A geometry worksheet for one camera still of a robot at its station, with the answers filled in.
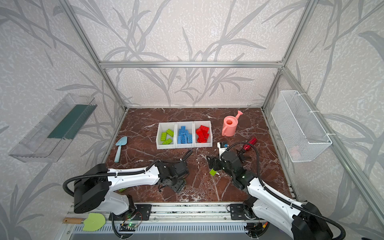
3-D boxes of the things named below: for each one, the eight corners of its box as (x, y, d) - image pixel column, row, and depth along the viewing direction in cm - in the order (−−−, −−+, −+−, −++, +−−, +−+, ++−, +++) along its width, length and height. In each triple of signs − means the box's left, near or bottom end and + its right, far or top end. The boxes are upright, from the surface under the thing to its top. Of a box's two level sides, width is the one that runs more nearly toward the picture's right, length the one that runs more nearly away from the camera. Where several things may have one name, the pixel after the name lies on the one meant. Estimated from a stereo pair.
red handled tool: (246, 151, 97) (247, 149, 95) (242, 147, 99) (243, 145, 97) (257, 142, 102) (258, 139, 100) (253, 138, 104) (254, 136, 101)
